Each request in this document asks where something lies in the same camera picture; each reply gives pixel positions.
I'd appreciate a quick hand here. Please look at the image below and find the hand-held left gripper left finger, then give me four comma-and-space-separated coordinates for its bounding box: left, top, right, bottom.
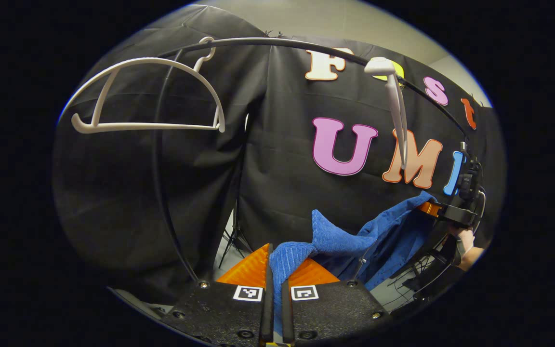
162, 242, 274, 347

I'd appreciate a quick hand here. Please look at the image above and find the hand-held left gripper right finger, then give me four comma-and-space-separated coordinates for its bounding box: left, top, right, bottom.
280, 257, 394, 347

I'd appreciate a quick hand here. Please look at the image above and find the blue corduroy jacket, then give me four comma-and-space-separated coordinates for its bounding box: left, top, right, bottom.
269, 190, 438, 294

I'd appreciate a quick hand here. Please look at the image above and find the white hanger with taped hook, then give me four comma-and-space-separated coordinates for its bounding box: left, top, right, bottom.
364, 56, 409, 170

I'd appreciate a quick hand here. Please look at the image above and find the empty white plastic hanger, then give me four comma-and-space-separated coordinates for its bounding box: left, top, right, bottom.
70, 36, 226, 134

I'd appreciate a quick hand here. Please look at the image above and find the black clothes rack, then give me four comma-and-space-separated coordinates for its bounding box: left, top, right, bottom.
152, 37, 471, 287

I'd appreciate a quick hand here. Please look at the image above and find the black tripod stand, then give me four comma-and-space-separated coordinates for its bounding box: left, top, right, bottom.
217, 113, 255, 269

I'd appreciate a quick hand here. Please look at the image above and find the black backdrop cloth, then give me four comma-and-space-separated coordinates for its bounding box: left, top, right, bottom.
52, 5, 507, 304

